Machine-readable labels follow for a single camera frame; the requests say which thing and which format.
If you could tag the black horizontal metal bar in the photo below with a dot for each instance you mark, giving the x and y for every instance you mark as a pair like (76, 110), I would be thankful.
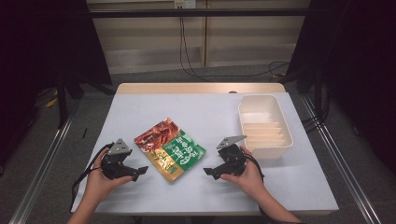
(199, 12)

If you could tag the white table cover sheet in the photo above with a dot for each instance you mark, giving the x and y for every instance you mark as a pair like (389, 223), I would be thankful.
(199, 193)

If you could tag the person's left hand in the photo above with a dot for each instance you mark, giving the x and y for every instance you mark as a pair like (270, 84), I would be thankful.
(98, 183)

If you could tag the red green snack packet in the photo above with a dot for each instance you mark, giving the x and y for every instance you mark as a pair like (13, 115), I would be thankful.
(169, 149)

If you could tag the white plastic divided container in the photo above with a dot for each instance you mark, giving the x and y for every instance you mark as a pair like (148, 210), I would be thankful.
(264, 124)

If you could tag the black metal stand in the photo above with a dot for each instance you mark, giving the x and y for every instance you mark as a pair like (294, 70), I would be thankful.
(63, 99)

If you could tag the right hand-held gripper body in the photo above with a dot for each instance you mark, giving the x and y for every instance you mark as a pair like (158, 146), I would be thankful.
(233, 160)

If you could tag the metal floor rail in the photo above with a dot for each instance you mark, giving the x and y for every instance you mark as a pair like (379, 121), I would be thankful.
(339, 161)
(40, 168)

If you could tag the white wall power outlet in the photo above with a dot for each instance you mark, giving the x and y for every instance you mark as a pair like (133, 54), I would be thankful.
(185, 3)

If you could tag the person's right hand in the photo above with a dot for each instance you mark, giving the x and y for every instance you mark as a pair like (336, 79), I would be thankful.
(249, 182)

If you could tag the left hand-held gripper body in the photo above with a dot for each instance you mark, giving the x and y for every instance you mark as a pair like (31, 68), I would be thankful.
(115, 161)

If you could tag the dark curtain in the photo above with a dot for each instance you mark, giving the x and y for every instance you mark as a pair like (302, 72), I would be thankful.
(40, 56)
(351, 62)

